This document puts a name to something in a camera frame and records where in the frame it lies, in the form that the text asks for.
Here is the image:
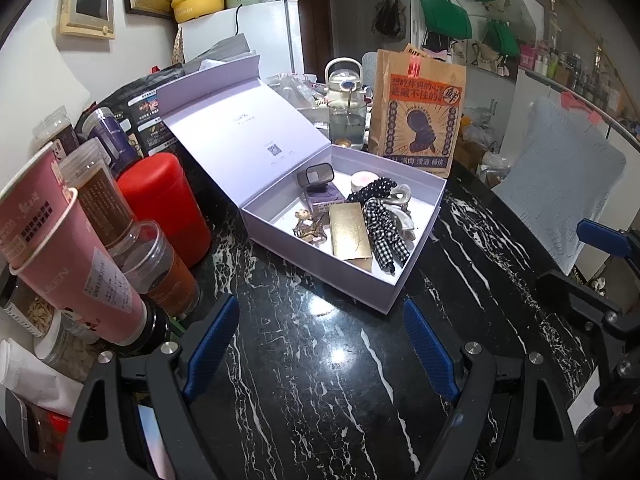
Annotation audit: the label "black snack bag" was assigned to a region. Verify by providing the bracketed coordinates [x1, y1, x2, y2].
[95, 64, 187, 161]

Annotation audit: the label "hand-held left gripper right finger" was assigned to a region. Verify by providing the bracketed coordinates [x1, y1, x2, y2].
[402, 297, 583, 480]

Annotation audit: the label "black translucent hair claw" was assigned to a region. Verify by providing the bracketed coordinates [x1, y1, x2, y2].
[296, 163, 336, 190]

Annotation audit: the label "grey plastic bag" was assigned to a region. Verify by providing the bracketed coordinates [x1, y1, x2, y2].
[182, 32, 261, 78]

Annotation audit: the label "clear jar amber contents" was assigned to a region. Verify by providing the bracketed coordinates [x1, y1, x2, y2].
[112, 219, 202, 318]

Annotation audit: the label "glass pitcher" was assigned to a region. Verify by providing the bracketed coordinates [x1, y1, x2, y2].
[327, 97, 369, 151]

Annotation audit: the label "dark tin purple label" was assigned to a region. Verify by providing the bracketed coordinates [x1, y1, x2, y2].
[80, 106, 140, 177]

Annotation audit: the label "glass jar white lid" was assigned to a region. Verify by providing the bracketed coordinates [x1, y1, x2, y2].
[32, 317, 81, 366]

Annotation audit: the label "black polka dot scrunchie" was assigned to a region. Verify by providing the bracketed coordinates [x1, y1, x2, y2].
[345, 176, 398, 206]

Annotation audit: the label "brown door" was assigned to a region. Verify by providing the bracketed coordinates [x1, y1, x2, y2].
[272, 0, 335, 77]

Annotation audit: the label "brown spice jar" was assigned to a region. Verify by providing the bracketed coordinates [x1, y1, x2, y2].
[59, 138, 137, 251]

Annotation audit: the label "row of small bottles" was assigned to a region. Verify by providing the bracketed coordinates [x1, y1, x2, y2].
[517, 42, 618, 111]

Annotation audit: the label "gold rectangular box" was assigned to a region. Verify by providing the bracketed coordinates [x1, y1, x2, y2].
[328, 203, 374, 273]

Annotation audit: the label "printed brown paper bag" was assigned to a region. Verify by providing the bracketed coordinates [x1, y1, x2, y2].
[367, 44, 468, 178]

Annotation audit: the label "gold flower hair claw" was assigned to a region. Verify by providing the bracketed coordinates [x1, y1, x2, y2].
[291, 208, 330, 242]

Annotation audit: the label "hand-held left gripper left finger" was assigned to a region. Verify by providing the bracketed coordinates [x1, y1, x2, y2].
[57, 292, 241, 480]

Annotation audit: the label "cardboard box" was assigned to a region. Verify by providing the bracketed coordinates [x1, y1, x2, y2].
[457, 137, 496, 173]

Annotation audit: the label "lavender gift box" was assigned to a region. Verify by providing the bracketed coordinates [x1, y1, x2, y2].
[156, 55, 448, 317]

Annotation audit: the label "small lavender box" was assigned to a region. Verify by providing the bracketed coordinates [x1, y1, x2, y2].
[301, 185, 346, 213]

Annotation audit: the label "glass jar of oats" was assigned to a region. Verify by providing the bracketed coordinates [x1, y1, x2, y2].
[0, 270, 53, 338]

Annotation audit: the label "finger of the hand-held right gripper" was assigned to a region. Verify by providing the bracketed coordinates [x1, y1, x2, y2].
[575, 219, 640, 261]
[536, 269, 640, 346]

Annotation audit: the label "spice jar dark label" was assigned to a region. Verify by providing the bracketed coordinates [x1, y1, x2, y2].
[31, 106, 82, 158]

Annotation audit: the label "white refrigerator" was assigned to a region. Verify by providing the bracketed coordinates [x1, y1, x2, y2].
[176, 0, 306, 80]

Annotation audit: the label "cream wall thermostat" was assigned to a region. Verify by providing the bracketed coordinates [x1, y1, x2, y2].
[59, 0, 117, 41]

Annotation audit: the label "clear plastic bag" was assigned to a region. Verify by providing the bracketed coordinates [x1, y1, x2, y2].
[272, 72, 331, 111]

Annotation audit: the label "pink paper cup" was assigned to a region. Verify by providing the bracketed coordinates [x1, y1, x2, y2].
[0, 142, 81, 271]
[10, 187, 146, 346]

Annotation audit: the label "red tin canister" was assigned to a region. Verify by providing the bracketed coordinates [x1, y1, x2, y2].
[116, 152, 213, 271]

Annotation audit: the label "black white gingham scrunchie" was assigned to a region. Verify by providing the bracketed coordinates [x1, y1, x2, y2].
[361, 199, 412, 275]

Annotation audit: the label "pearl wavy hair claw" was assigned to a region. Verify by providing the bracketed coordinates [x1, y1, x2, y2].
[387, 184, 418, 241]

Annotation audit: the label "woven straw fan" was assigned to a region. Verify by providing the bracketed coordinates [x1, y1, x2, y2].
[171, 25, 187, 67]

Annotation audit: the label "dark red packet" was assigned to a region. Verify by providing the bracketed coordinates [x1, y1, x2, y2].
[0, 390, 71, 478]

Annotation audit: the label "cream tote bag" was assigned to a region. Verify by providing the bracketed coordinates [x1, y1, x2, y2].
[467, 40, 501, 68]

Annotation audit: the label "white tube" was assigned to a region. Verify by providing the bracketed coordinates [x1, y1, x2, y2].
[0, 339, 85, 417]

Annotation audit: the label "dark hanging bag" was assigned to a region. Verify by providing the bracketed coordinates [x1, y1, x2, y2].
[371, 0, 407, 40]

